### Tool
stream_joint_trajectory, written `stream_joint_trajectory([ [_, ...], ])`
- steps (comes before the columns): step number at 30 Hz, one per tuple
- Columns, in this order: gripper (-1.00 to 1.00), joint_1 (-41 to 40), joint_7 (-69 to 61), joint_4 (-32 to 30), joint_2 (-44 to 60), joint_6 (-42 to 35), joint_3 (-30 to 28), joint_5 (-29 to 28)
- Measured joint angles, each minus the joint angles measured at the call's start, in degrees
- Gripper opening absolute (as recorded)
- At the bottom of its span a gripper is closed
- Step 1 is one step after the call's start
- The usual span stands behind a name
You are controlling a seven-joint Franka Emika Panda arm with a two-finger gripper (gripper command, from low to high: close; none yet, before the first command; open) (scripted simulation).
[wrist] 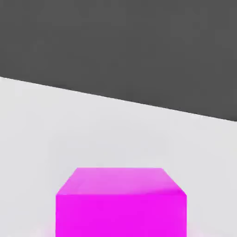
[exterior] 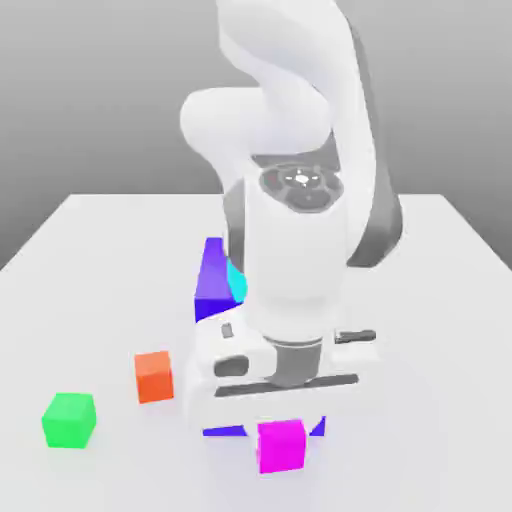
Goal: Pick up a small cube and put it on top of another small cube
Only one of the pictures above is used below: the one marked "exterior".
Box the small cyan cube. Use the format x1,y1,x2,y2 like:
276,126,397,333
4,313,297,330
226,257,249,304

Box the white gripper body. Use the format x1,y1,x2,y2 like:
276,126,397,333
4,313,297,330
185,372,364,436

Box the large blue box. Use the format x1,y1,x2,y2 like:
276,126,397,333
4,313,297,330
194,236,328,438

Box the small magenta cube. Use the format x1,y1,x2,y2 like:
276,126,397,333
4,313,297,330
255,418,308,476

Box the small orange cube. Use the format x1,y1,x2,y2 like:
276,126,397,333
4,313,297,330
133,350,176,405

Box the small green cube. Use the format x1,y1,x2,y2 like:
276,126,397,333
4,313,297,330
40,392,98,450

